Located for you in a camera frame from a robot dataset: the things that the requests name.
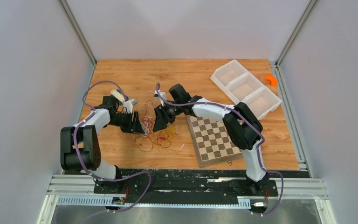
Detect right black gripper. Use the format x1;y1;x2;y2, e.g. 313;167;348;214
154;101;183;132

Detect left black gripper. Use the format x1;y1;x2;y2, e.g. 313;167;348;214
108;111;145;135

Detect red thin cable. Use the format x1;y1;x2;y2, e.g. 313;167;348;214
135;99;173;153

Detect yellow thin cable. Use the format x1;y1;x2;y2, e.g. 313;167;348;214
154;126;178;150

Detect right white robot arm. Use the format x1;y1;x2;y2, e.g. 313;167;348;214
153;83;269;195

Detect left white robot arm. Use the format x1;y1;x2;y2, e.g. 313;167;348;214
60;95;145;193

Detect white blue toy car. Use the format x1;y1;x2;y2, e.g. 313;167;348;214
111;89;129;105

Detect wooden chessboard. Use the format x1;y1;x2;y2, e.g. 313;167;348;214
186;115;242;168

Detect white three-compartment tray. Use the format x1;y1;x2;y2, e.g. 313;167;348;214
210;59;282;120

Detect orange curved plastic piece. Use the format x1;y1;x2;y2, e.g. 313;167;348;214
265;74;278;86

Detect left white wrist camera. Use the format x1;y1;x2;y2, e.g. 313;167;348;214
123;99;138;113

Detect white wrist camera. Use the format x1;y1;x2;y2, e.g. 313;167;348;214
123;99;138;113
153;90;167;106

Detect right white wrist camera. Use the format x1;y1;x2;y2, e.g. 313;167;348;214
153;90;167;106

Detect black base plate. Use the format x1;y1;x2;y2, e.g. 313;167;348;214
94;168;278;205

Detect slotted cable duct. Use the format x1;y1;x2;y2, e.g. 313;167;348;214
57;195;252;210

